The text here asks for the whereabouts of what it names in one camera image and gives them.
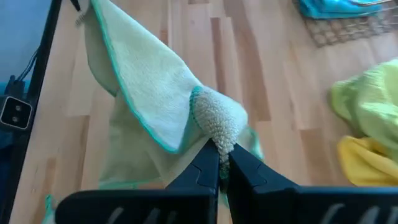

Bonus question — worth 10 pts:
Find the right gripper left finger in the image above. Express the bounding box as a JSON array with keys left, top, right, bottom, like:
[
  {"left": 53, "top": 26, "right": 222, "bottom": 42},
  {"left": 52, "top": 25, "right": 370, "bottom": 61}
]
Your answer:
[{"left": 55, "top": 139, "right": 218, "bottom": 224}]

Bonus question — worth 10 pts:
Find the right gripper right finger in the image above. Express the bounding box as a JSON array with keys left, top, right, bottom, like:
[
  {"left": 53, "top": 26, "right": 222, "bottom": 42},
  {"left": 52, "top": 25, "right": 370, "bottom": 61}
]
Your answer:
[{"left": 228, "top": 144, "right": 398, "bottom": 224}]

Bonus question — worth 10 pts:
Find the pale green cloth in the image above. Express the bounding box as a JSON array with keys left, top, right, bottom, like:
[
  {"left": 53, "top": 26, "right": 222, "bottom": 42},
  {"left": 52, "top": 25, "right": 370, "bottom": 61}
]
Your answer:
[{"left": 42, "top": 0, "right": 265, "bottom": 224}]

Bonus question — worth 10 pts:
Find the small blue microfiber towel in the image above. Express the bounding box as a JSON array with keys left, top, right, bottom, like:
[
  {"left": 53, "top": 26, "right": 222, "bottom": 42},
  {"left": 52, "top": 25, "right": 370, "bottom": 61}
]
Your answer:
[{"left": 298, "top": 0, "right": 389, "bottom": 19}]

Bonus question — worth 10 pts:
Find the yellow microfiber towel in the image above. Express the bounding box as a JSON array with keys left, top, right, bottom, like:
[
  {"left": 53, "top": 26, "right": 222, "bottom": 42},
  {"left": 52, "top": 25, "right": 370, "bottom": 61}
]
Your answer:
[{"left": 337, "top": 135, "right": 398, "bottom": 187}]

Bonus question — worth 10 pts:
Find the lime green microfiber towel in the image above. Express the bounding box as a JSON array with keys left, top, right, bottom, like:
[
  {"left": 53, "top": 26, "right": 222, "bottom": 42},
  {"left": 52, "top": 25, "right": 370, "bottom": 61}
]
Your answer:
[{"left": 329, "top": 58, "right": 398, "bottom": 150}]

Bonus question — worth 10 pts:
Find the wire mesh basket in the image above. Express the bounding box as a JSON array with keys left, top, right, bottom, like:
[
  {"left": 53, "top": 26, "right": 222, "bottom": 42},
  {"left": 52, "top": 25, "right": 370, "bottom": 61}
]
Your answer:
[{"left": 292, "top": 0, "right": 398, "bottom": 47}]

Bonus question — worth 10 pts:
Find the black aluminium table frame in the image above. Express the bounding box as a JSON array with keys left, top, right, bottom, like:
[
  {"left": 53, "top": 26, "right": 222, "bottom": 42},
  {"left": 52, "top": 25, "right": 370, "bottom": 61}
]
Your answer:
[{"left": 0, "top": 0, "right": 63, "bottom": 224}]

